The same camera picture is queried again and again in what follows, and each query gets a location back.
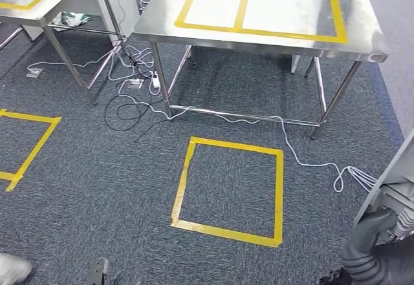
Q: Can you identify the dark robot left hand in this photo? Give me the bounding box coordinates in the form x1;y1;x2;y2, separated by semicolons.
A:
86;257;109;285

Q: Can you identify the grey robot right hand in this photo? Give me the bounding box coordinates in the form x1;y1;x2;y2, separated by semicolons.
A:
339;207;414;285

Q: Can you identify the silver wheel hubcap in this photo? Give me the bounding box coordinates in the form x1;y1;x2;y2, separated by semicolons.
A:
353;127;414;241

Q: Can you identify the stainless steel workbench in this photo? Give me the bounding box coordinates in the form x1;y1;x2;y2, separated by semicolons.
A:
132;0;391;140

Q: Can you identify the white shoe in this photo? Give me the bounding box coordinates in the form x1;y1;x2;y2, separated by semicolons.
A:
0;253;33;285

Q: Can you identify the yellow floor tape square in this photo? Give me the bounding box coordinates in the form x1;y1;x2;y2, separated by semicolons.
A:
171;136;284;248
0;109;62;193

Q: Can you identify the green white plastic bag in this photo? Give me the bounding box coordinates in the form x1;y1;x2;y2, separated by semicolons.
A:
51;11;91;28

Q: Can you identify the large yellow tape rectangle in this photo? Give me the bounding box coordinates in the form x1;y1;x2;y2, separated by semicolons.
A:
233;0;349;45

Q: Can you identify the small yellow tape rectangle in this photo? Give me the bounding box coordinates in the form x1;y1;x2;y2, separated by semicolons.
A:
175;0;243;32

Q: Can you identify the long white cable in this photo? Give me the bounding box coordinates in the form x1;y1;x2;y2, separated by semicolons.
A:
116;94;378;194

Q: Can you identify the black coiled cable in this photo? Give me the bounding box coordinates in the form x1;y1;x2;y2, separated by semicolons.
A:
103;89;171;143

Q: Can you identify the tangled white cable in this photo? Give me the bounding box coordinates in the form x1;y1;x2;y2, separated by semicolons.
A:
27;45;156;98

